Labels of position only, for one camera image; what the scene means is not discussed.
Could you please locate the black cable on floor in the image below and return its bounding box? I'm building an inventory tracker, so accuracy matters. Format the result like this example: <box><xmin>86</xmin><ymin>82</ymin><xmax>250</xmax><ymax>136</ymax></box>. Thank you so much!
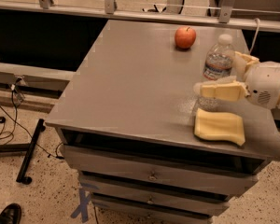
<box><xmin>0</xmin><ymin>77</ymin><xmax>64</xmax><ymax>160</ymax></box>

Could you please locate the bottom grey drawer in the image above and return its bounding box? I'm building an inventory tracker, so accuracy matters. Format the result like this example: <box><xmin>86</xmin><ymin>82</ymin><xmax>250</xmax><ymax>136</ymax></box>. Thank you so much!
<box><xmin>91</xmin><ymin>195</ymin><xmax>213</xmax><ymax>224</ymax></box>

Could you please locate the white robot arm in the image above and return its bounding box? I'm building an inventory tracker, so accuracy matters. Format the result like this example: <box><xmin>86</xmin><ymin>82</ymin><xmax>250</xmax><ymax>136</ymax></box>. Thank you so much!
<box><xmin>194</xmin><ymin>51</ymin><xmax>280</xmax><ymax>109</ymax></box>

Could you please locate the white cable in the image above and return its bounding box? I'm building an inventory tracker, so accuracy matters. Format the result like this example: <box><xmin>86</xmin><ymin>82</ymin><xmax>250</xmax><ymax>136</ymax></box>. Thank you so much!
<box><xmin>249</xmin><ymin>17</ymin><xmax>261</xmax><ymax>55</ymax></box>

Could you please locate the black metal stand leg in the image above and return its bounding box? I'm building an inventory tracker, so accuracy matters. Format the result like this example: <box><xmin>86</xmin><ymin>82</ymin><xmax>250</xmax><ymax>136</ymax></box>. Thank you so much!
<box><xmin>0</xmin><ymin>119</ymin><xmax>45</xmax><ymax>185</ymax></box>

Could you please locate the top grey drawer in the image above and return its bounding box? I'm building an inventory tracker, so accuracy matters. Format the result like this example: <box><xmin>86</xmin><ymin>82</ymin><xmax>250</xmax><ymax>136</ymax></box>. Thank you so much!
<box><xmin>60</xmin><ymin>145</ymin><xmax>258</xmax><ymax>196</ymax></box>

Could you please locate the red apple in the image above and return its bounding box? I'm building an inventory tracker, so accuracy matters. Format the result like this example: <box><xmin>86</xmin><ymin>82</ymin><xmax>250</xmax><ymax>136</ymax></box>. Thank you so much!
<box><xmin>175</xmin><ymin>26</ymin><xmax>196</xmax><ymax>49</ymax></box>

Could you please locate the grey drawer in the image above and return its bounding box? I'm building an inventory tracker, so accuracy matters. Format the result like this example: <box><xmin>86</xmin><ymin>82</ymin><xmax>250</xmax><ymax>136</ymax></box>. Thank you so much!
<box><xmin>78</xmin><ymin>175</ymin><xmax>231</xmax><ymax>217</ymax></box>
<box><xmin>60</xmin><ymin>145</ymin><xmax>258</xmax><ymax>196</ymax></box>
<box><xmin>91</xmin><ymin>195</ymin><xmax>213</xmax><ymax>224</ymax></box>

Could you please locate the yellow sponge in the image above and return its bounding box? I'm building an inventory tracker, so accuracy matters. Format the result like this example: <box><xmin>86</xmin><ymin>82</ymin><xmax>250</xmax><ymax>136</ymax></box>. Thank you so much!
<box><xmin>194</xmin><ymin>108</ymin><xmax>245</xmax><ymax>146</ymax></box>

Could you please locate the black leather shoe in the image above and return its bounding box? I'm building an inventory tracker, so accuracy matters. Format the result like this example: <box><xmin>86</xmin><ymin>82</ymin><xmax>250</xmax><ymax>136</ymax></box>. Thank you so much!
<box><xmin>0</xmin><ymin>203</ymin><xmax>21</xmax><ymax>224</ymax></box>

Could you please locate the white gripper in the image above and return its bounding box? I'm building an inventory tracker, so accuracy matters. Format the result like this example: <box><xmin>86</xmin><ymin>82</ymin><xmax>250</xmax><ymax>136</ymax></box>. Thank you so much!
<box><xmin>200</xmin><ymin>51</ymin><xmax>280</xmax><ymax>109</ymax></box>

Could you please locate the middle grey drawer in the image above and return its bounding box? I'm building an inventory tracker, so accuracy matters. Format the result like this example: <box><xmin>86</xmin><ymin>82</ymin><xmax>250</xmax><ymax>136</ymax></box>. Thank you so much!
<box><xmin>78</xmin><ymin>175</ymin><xmax>231</xmax><ymax>217</ymax></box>

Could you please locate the clear plastic water bottle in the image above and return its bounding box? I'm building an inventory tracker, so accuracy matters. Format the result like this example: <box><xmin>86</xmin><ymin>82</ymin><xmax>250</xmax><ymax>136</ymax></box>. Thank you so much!
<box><xmin>194</xmin><ymin>34</ymin><xmax>236</xmax><ymax>112</ymax></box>

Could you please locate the grey drawer cabinet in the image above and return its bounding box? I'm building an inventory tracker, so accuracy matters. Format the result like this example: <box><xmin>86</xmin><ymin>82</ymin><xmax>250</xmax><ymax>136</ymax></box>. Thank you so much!
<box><xmin>45</xmin><ymin>19</ymin><xmax>280</xmax><ymax>224</ymax></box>

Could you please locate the metal railing frame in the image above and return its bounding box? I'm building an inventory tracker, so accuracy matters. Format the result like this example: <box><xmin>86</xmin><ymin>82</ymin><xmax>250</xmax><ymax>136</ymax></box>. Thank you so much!
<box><xmin>0</xmin><ymin>0</ymin><xmax>280</xmax><ymax>33</ymax></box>

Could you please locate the blue tape cross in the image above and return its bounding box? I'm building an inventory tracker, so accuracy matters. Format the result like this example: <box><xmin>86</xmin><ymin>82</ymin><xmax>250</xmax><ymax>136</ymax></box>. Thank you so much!
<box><xmin>70</xmin><ymin>188</ymin><xmax>91</xmax><ymax>224</ymax></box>

